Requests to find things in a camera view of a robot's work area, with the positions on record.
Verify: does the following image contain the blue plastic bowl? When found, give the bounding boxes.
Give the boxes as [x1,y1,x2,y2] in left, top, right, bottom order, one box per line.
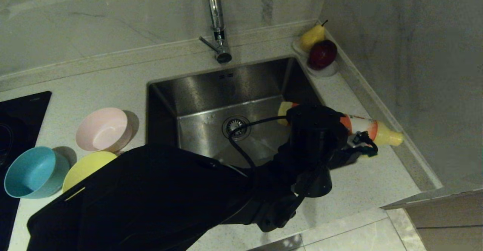
[4,146,71,199]

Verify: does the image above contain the black induction cooktop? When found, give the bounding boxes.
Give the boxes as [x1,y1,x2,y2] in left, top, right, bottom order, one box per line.
[0,91,52,251]

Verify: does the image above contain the yellow pear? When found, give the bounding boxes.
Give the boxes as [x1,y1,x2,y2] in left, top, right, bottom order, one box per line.
[300,20,328,53]

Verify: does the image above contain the white fruit tray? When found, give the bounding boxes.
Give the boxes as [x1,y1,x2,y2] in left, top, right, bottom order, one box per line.
[291,37,339,78]

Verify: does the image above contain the light wooden cabinet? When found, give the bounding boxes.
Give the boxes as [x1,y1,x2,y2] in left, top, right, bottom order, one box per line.
[404,192,483,251]

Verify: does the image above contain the chrome faucet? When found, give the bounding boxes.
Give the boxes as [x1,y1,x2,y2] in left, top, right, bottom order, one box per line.
[198,0,233,63]

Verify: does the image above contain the metal sink drain strainer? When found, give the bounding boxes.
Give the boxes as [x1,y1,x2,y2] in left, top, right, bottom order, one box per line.
[222,115,252,142]

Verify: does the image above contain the stainless steel sink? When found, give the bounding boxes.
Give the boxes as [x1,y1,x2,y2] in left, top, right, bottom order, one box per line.
[146,57,355,168]

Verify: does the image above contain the dark red apple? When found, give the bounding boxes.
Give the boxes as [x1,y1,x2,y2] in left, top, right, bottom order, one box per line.
[308,40,338,70]

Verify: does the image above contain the pink plastic bowl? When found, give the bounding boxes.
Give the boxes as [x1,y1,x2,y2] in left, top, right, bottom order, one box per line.
[75,108,133,152]

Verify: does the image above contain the orange label detergent bottle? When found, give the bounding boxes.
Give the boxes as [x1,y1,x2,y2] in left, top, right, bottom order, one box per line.
[278,101,403,148]

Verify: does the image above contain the yellow plastic bowl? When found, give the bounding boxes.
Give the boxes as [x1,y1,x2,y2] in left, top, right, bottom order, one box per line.
[62,151,118,193]

